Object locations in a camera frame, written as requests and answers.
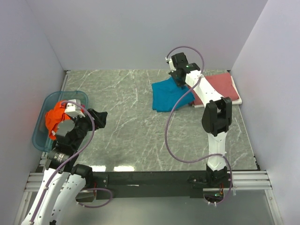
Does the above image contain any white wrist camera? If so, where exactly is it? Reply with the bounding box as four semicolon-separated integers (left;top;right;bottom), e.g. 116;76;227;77
165;57;176;72
64;99;85;118

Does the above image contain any folded red t-shirt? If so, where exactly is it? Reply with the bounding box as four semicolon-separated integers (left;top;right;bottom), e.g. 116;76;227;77
186;72;242;108

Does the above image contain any clear teal plastic bin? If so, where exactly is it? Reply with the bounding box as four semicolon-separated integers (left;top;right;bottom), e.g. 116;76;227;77
32;90;89;152

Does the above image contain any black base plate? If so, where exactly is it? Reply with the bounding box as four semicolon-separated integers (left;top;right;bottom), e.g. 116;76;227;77
65;170;235;203

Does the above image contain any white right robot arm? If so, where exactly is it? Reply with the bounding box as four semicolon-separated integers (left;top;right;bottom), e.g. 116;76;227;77
165;52;232;187

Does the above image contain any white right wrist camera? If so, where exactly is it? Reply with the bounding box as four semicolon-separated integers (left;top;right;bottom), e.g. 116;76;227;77
165;57;176;72

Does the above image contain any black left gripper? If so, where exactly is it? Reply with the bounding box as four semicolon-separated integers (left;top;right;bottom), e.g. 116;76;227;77
69;107;107;149

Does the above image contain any blue t-shirt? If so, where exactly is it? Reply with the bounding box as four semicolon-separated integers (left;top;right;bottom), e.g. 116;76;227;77
152;77;189;112

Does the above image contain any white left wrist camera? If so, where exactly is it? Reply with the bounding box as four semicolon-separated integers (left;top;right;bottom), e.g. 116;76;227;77
64;99;85;118

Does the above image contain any orange t-shirt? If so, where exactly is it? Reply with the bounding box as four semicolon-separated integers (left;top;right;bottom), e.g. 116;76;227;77
45;101;70;140

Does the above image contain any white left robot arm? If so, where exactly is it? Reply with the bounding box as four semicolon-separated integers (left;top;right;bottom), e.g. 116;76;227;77
22;109;108;225

